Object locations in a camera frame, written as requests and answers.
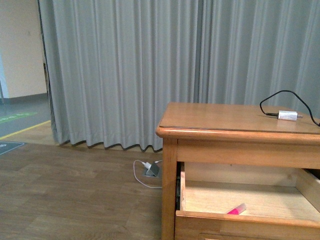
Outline pink marker with white cap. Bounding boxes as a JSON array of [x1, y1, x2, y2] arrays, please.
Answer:
[[227, 203, 247, 215]]

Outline wooden drawer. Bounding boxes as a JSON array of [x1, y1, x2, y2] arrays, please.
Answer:
[[174, 162, 320, 240]]

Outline white charger plug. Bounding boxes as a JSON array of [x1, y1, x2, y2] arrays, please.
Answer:
[[141, 161, 152, 170]]

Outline metal floor socket box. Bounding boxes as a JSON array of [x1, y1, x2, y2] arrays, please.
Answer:
[[142, 163, 160, 178]]

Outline grey pleated curtain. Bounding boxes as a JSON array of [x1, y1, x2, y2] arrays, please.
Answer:
[[38, 0, 320, 150]]

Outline white power adapter on nightstand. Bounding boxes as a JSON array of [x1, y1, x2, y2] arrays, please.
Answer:
[[277, 110, 303, 121]]

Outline wooden nightstand cabinet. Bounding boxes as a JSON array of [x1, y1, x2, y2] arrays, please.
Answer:
[[156, 102, 320, 240]]

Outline white charging cable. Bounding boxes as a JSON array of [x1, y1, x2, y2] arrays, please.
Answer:
[[132, 159, 163, 189]]

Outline black cable on nightstand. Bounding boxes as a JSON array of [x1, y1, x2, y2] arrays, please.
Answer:
[[259, 90, 320, 127]]

